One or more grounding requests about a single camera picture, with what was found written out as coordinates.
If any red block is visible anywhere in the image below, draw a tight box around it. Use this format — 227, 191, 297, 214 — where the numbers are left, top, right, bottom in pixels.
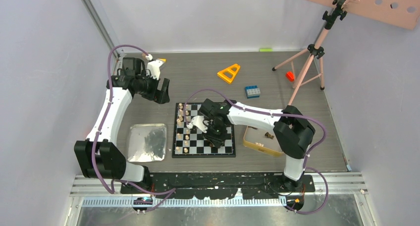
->
285, 71, 295, 82

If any gold square metal tin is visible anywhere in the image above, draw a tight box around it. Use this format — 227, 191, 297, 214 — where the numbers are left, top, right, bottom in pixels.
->
242, 126, 283, 157

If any silver tin lid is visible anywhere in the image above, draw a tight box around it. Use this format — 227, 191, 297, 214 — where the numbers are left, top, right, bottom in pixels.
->
127, 123, 167, 164

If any green block at wall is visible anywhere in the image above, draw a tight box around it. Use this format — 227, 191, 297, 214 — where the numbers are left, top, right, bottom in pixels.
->
259, 48, 273, 52

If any pink perforated board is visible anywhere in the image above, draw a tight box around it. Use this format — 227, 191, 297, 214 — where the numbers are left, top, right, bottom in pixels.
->
308, 0, 420, 30

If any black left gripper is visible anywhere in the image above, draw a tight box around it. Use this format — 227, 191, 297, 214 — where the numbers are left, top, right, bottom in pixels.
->
136, 70, 169, 104

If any pink tripod stand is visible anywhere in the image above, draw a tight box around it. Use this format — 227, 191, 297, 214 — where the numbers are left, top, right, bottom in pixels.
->
272, 18, 329, 105

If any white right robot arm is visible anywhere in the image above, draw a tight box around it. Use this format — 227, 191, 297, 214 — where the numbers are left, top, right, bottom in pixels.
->
187, 99, 315, 192

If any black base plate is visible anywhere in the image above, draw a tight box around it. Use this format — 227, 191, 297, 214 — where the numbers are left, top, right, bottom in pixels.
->
138, 172, 315, 200

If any blue and grey lego block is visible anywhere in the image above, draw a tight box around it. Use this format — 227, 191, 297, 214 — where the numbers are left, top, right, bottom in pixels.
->
244, 85, 261, 99

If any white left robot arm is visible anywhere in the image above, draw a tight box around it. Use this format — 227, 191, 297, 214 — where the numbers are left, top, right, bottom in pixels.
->
74, 55, 170, 193

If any yellow triangle toy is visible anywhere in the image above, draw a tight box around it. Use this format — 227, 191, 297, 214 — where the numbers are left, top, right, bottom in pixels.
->
217, 63, 241, 84

